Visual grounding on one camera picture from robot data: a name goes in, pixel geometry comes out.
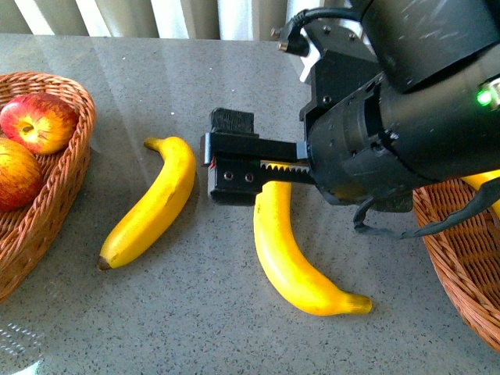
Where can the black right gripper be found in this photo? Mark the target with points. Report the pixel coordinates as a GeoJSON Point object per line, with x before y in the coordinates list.
{"type": "Point", "coordinates": [347, 153]}

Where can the yellow banana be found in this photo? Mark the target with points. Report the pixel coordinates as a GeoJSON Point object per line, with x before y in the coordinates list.
{"type": "Point", "coordinates": [287, 269]}
{"type": "Point", "coordinates": [153, 214]}
{"type": "Point", "coordinates": [475, 181]}

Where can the red yellow apple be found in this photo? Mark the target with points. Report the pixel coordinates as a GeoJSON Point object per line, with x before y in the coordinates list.
{"type": "Point", "coordinates": [41, 122]}
{"type": "Point", "coordinates": [21, 176]}

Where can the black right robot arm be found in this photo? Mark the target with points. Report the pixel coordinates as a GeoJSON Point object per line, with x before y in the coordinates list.
{"type": "Point", "coordinates": [404, 94]}

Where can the white pleated curtain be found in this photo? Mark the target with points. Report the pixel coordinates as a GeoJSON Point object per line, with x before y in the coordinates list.
{"type": "Point", "coordinates": [222, 20]}

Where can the right brown wicker basket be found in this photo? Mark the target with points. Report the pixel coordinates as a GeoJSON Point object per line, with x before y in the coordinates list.
{"type": "Point", "coordinates": [465, 257]}

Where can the brown wicker basket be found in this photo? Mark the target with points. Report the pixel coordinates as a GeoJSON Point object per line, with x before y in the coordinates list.
{"type": "Point", "coordinates": [465, 257]}
{"type": "Point", "coordinates": [28, 233]}

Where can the red yellow apple in basket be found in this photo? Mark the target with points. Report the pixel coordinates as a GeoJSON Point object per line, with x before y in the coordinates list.
{"type": "Point", "coordinates": [21, 176]}

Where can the left brown wicker basket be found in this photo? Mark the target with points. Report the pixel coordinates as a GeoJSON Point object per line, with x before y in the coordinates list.
{"type": "Point", "coordinates": [28, 233]}

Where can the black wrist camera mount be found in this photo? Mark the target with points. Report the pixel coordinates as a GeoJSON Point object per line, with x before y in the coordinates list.
{"type": "Point", "coordinates": [329, 50]}

